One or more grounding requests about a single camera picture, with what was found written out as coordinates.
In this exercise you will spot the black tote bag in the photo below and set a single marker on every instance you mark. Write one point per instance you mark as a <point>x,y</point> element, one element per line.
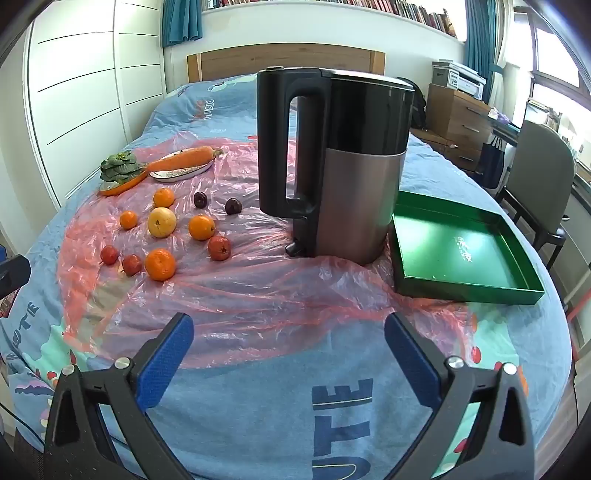
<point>491,161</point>

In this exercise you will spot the white oval plate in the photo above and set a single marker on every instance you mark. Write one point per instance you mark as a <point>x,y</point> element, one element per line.
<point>180,174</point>

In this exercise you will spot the yellow apple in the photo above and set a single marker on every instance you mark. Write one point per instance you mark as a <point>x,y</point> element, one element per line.
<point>162,222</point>

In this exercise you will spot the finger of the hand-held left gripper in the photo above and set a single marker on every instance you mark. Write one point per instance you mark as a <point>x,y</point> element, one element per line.
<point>16,274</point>

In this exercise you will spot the white wardrobe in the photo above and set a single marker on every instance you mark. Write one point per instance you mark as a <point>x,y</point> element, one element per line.
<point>78,83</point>

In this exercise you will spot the grey chair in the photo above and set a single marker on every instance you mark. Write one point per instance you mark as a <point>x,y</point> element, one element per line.
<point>540,161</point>

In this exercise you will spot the small red apple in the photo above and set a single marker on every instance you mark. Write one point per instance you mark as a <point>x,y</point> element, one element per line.
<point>132,264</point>
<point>219,248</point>
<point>109,254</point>

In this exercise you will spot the white printer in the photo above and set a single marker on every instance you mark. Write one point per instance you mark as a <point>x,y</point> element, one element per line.
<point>459,78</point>

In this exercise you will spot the green bok choy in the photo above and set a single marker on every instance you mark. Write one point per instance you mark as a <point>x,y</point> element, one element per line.
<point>117,168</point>

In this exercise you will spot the small carrot under greens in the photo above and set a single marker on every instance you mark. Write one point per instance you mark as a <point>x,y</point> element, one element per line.
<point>131,183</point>

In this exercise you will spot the pink plastic sheet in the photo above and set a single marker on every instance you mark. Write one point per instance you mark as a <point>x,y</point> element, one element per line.
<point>254,300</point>

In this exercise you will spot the orange mandarin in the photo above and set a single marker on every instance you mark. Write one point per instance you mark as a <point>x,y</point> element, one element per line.
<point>164,197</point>
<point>160,264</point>
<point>129,219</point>
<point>202,227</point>

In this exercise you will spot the black backpack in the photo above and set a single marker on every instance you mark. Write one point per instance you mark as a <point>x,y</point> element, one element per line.
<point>418,110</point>

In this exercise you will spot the wooden dresser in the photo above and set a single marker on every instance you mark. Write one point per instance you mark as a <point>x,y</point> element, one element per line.
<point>455,120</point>

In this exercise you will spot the dark purple plum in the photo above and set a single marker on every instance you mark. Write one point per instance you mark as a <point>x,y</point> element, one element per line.
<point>233,206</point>
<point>200,199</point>

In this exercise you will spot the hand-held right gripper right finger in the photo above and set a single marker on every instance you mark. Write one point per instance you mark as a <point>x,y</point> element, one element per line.
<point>413,360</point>

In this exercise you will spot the teal curtain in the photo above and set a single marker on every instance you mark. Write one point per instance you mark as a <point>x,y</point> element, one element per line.
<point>480,32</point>
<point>182,21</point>

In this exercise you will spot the wooden headboard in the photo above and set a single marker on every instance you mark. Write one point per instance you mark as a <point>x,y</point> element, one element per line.
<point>221,64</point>

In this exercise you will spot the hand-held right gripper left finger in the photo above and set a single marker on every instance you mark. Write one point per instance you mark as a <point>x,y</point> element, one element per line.
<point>166,360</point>

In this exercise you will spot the pink tube frame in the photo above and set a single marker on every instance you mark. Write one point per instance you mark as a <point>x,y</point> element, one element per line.
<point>572,314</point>

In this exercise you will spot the black and steel electric kettle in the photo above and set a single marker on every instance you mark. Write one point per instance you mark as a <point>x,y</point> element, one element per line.
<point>355,198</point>

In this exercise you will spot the low wooden nightstand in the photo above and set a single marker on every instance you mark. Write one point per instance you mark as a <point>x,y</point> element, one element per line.
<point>434,138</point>

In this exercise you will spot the row of books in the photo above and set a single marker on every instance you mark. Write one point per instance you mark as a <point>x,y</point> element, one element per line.
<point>369,5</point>

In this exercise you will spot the window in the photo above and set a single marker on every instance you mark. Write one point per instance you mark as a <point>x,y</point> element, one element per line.
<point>554,69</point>

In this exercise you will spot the green tray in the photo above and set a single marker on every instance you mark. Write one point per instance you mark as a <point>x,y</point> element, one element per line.
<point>452,249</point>

